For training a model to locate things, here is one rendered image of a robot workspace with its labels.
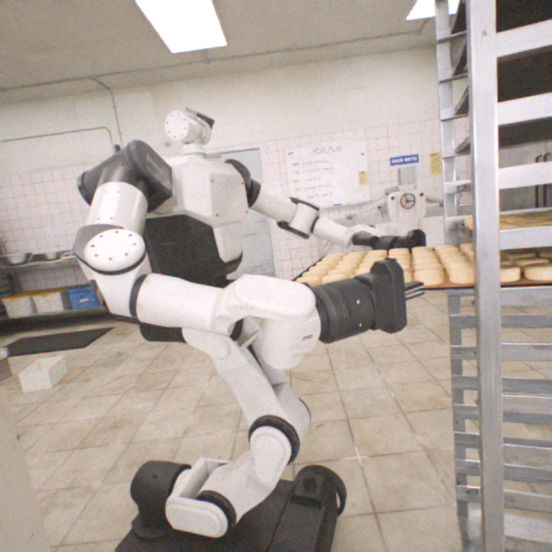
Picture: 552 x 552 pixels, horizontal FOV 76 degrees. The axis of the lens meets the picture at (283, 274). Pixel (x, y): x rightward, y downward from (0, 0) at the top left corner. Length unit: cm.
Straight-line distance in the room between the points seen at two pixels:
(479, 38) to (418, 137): 483
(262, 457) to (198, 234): 59
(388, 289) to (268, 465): 62
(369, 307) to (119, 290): 35
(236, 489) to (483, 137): 105
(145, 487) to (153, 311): 94
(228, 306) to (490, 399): 44
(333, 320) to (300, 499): 96
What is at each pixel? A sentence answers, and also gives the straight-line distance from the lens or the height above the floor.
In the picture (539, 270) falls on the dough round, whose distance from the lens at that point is 68.
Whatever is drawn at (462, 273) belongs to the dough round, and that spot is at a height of 99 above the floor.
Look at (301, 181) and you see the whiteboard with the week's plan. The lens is 504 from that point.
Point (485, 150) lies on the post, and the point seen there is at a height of 118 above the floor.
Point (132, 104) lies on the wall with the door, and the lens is 562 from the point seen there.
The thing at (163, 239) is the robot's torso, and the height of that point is 110.
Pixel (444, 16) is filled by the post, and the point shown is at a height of 154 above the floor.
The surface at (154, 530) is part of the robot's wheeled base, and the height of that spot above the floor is 19.
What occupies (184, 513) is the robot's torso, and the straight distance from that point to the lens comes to 129.
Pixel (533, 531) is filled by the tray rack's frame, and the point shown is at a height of 15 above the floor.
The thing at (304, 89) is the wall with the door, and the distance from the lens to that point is 528.
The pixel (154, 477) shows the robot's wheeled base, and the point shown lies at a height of 34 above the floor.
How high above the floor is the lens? 113
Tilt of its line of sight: 10 degrees down
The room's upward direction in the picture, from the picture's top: 7 degrees counter-clockwise
